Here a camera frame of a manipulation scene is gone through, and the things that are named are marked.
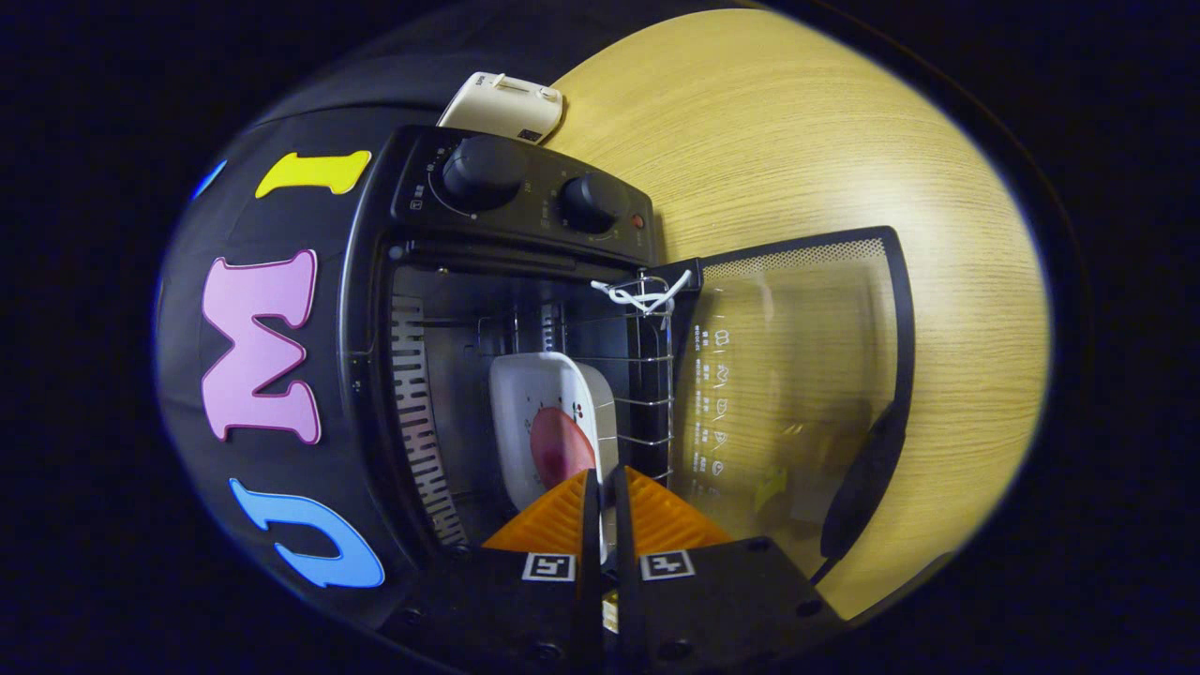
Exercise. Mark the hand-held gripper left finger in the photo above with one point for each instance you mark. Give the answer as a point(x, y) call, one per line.
point(589, 525)

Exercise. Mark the black toaster oven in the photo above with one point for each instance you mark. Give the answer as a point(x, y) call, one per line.
point(525, 202)

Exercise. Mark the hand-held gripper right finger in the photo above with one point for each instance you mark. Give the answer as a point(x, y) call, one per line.
point(623, 525)

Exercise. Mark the white square plate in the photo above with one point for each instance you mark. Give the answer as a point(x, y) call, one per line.
point(534, 384)

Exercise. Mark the white bread toaster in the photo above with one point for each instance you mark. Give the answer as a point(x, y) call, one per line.
point(502, 108)

